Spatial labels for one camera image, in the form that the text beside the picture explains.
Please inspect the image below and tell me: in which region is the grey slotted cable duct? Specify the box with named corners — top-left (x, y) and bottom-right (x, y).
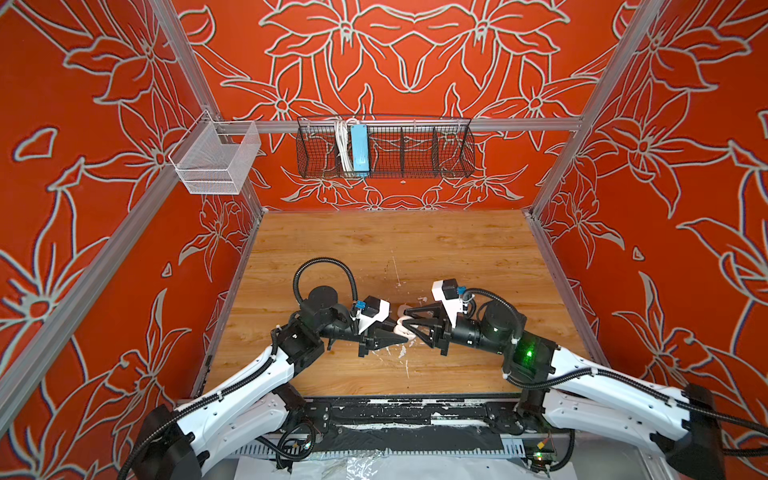
top-left (228, 438), bottom-right (526, 461)

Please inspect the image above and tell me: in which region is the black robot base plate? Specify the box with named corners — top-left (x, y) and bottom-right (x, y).
top-left (289, 393), bottom-right (575, 454)

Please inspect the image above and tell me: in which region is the white wire mesh basket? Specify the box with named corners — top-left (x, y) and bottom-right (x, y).
top-left (168, 109), bottom-right (262, 195)

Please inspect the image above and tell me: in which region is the white coiled cable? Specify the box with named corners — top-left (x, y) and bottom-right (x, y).
top-left (334, 119), bottom-right (353, 175)

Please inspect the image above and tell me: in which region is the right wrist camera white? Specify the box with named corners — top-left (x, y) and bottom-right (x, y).
top-left (431, 278), bottom-right (469, 322)

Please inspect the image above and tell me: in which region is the light blue box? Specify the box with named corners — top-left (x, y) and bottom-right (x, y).
top-left (349, 123), bottom-right (370, 177)

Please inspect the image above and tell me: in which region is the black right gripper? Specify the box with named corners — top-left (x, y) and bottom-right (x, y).
top-left (408, 299), bottom-right (512, 356)

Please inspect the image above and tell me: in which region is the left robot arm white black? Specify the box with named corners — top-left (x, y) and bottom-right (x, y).
top-left (118, 257), bottom-right (408, 479)

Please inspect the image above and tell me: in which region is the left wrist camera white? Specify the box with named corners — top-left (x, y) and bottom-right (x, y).
top-left (353, 296), bottom-right (391, 334)

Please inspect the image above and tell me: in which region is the black wire wall basket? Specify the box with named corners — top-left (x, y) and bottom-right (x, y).
top-left (296, 114), bottom-right (477, 179)

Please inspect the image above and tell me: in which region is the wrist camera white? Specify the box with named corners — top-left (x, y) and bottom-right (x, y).
top-left (431, 278), bottom-right (469, 322)
top-left (353, 296), bottom-right (391, 334)

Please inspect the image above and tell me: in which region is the small circuit board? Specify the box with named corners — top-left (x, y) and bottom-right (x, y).
top-left (524, 440), bottom-right (557, 476)

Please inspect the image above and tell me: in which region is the aluminium frame rail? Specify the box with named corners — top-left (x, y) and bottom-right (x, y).
top-left (523, 0), bottom-right (664, 367)

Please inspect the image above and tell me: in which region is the white earbud charging case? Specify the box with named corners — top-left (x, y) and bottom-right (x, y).
top-left (397, 304), bottom-right (419, 326)

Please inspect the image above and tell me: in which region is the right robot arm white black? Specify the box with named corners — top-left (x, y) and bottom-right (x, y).
top-left (395, 287), bottom-right (767, 479)

